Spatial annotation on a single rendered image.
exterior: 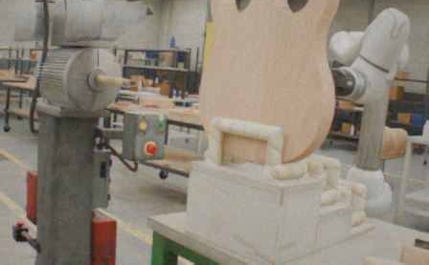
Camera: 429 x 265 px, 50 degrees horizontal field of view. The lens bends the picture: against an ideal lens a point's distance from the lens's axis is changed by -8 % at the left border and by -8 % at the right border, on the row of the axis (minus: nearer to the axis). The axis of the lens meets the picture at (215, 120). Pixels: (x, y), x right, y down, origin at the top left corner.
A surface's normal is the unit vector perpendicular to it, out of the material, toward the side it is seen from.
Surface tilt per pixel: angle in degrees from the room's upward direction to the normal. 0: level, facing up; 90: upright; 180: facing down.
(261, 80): 90
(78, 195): 90
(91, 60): 83
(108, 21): 90
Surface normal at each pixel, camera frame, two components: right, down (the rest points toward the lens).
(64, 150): 0.66, 0.13
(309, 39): -0.71, 0.00
